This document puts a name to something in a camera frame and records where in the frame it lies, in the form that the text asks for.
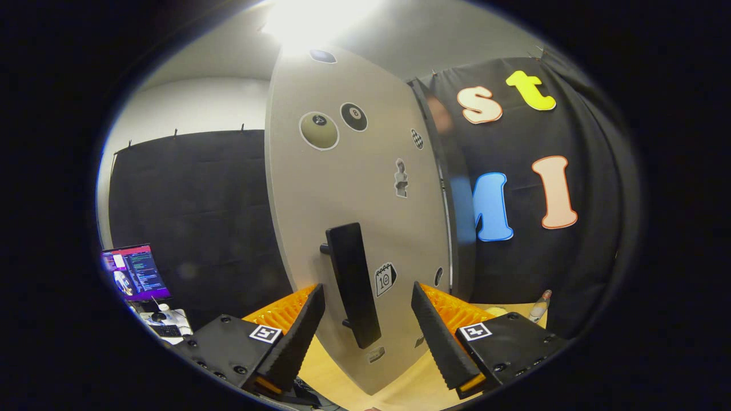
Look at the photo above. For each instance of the dark grey shoe cabinet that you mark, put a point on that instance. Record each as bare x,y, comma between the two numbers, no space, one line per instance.
451,154

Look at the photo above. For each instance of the black computer mouse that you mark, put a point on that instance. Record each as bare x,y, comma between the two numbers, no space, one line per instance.
159,315

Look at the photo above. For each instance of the small bottle with red label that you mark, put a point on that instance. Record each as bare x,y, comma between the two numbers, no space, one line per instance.
539,308

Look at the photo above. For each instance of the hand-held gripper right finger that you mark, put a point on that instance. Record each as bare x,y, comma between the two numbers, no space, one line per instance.
440,342

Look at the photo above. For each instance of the yellow plush toy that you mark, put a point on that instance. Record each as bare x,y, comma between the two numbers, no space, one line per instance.
495,312

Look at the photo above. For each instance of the black keyboard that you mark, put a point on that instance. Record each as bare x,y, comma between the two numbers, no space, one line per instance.
165,330

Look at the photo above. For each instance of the black backdrop cloth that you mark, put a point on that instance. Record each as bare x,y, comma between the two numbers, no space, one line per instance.
200,200

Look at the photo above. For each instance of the computer monitor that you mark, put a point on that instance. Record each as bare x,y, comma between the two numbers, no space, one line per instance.
140,271

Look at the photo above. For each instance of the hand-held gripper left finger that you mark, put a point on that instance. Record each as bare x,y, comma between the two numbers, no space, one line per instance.
297,342

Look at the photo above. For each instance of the light grey shoe cabinet door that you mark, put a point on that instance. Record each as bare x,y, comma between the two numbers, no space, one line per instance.
354,188

